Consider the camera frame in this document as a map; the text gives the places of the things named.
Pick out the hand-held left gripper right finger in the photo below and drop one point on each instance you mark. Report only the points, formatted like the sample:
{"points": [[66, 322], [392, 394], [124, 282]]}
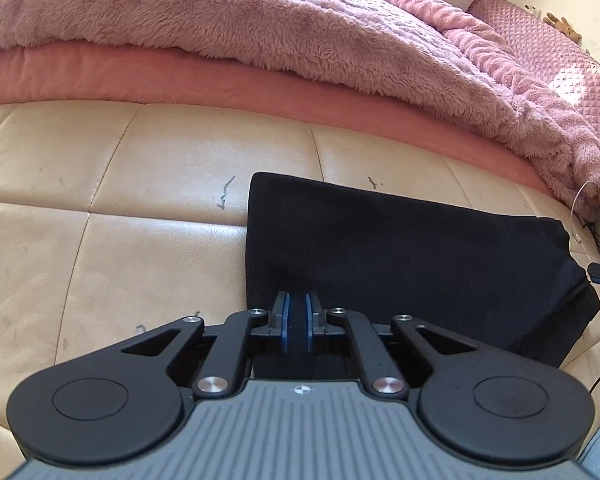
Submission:
{"points": [[310, 325]]}

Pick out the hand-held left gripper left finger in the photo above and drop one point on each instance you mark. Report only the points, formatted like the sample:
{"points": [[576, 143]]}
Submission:
{"points": [[285, 325]]}

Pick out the black pants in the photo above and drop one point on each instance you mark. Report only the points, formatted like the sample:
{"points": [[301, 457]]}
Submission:
{"points": [[405, 260]]}

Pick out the pink quilted headboard cover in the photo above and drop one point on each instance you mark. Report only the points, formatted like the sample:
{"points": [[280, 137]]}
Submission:
{"points": [[555, 60]]}

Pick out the beige leather mattress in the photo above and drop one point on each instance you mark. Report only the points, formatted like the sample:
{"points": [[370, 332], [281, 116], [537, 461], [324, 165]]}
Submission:
{"points": [[80, 210]]}

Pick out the brown stuffed toy rabbit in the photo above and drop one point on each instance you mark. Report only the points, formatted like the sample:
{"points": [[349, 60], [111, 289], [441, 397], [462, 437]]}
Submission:
{"points": [[562, 25]]}

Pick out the salmon pink bed sheet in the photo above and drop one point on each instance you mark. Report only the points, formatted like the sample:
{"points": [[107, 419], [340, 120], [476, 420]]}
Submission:
{"points": [[130, 80]]}

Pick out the pink fluffy blanket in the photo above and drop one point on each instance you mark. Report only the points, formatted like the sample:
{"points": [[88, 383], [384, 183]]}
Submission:
{"points": [[230, 10]]}

